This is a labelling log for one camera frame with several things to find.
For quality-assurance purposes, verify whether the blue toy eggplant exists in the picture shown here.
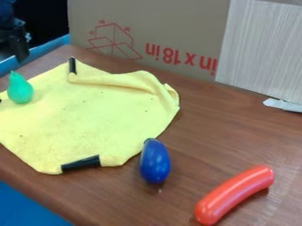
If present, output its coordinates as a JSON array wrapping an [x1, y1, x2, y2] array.
[[138, 138, 173, 185]]

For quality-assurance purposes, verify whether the yellow cloth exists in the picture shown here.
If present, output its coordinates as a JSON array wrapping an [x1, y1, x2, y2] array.
[[0, 56, 182, 176]]

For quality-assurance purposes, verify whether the white board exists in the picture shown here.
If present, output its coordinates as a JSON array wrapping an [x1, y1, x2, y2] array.
[[213, 0, 302, 106]]

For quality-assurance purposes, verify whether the green toy pear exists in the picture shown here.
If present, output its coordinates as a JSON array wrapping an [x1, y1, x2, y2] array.
[[5, 70, 36, 105]]

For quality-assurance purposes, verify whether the red toy sausage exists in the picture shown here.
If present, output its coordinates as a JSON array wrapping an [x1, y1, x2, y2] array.
[[192, 165, 276, 226]]

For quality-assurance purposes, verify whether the cardboard box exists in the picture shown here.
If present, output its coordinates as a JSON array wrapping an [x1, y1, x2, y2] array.
[[65, 0, 231, 82]]

